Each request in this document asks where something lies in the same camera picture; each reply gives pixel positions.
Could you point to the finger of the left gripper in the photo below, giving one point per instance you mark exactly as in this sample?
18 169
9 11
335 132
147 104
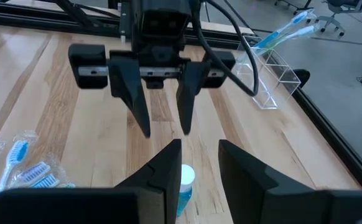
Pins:
190 84
128 84

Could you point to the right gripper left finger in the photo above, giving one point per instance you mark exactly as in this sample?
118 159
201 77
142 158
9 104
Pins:
159 186

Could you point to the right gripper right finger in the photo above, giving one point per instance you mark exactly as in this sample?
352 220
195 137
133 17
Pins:
262 193

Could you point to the blue toothbrush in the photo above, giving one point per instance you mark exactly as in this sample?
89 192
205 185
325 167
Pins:
16 152
288 26

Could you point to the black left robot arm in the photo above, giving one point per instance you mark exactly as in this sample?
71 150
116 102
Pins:
125 18

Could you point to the clear plastic cup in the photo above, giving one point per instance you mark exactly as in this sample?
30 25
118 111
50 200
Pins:
263 93

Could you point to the black table clamp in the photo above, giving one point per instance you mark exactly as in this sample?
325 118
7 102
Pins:
302 76

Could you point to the office chair base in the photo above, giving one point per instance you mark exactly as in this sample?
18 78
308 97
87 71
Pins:
293 3

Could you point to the grey office chair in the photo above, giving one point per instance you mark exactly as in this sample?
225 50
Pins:
336 17

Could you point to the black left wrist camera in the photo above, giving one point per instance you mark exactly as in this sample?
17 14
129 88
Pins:
164 23

